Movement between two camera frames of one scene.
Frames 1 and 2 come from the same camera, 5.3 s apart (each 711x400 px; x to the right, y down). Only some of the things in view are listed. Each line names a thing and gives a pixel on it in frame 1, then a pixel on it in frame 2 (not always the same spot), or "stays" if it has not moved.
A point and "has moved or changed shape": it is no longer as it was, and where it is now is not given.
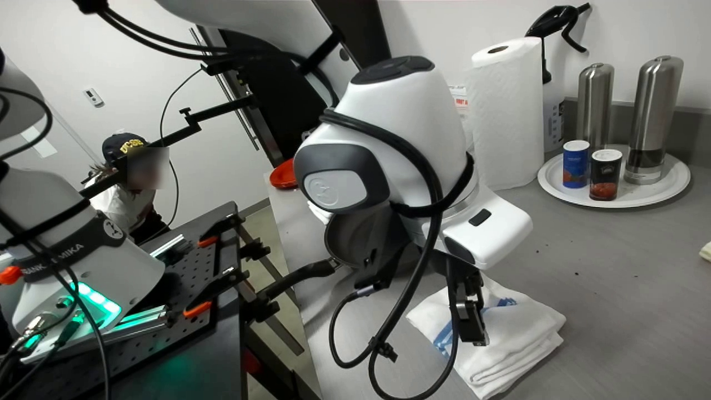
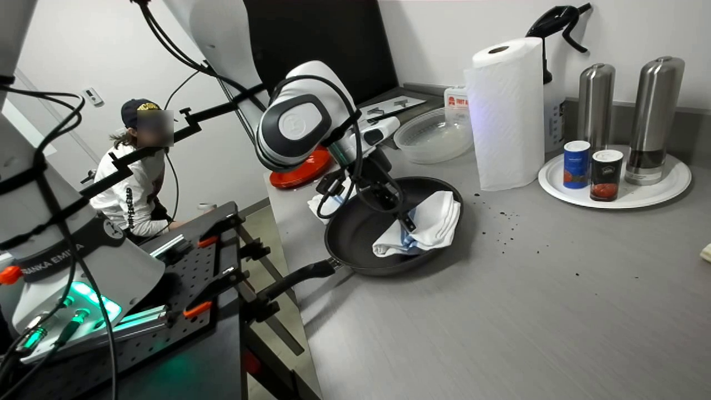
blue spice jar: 576,162 stays
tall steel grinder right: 656,119 stays
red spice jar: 605,174 stays
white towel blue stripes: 518,336 has moved or changed shape
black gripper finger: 472,324 → 407,220
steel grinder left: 596,104 stays
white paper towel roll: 509,114 stays
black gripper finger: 461,313 → 396,209
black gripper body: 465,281 → 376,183
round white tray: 672,183 stays
